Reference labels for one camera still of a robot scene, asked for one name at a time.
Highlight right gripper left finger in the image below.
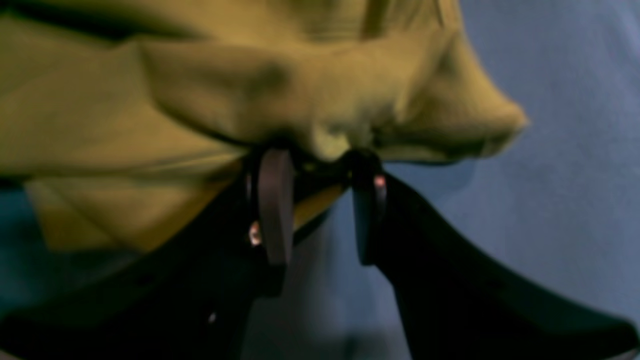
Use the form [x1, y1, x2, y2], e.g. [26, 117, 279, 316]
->
[1, 148, 295, 360]

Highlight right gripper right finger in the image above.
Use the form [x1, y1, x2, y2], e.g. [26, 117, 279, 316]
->
[345, 150, 639, 360]

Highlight olive green t-shirt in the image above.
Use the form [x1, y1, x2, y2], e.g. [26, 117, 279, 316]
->
[0, 0, 528, 253]

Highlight blue table cloth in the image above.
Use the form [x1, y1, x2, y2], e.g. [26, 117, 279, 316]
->
[0, 0, 640, 360]

